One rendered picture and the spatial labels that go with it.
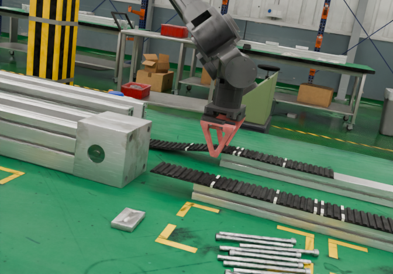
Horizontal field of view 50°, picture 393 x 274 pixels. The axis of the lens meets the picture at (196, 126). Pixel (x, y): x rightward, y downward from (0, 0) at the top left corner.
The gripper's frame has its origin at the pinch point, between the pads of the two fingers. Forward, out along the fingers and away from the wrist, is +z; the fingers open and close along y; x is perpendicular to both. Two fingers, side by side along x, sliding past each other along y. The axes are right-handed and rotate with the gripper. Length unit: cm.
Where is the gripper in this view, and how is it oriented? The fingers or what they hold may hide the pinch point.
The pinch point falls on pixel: (219, 148)
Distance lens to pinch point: 87.8
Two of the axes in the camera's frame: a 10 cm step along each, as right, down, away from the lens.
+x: 9.5, 2.1, -2.5
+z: -1.5, 9.6, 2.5
